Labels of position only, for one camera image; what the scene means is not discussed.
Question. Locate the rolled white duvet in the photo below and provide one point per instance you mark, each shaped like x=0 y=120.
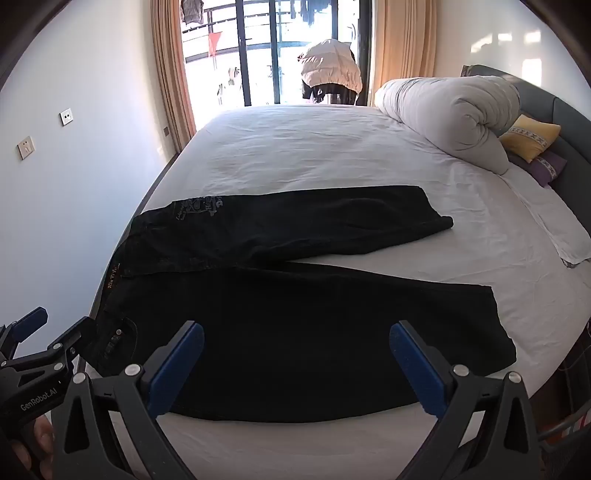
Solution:
x=443 y=115

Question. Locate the beige curtain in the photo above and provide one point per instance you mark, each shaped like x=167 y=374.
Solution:
x=406 y=46
x=173 y=78

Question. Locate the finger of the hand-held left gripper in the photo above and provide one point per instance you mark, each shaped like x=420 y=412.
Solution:
x=30 y=321
x=78 y=334

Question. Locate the beige puffer jacket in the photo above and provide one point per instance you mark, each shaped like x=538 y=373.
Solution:
x=330 y=67

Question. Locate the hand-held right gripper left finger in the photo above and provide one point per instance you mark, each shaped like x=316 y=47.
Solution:
x=178 y=364

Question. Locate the purple patterned pillow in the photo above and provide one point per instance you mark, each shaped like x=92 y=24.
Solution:
x=547 y=167

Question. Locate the dark chair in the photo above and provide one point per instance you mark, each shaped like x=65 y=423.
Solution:
x=330 y=95

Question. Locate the person's left hand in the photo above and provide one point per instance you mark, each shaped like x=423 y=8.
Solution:
x=44 y=436

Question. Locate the black pants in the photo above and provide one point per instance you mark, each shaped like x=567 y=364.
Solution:
x=277 y=323

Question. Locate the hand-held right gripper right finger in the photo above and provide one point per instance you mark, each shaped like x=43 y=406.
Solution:
x=415 y=364

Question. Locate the hanging grey garment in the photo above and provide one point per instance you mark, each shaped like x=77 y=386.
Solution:
x=192 y=11

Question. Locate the red hanging cloth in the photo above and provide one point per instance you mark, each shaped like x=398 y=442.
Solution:
x=214 y=42

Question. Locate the grey padded headboard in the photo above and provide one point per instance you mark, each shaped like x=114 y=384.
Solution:
x=570 y=120

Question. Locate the black framed glass door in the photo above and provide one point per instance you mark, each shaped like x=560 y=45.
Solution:
x=258 y=60

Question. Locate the bed with white sheet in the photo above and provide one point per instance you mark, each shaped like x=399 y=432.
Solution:
x=323 y=147

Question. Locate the yellow patterned pillow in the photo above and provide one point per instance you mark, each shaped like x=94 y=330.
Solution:
x=531 y=136

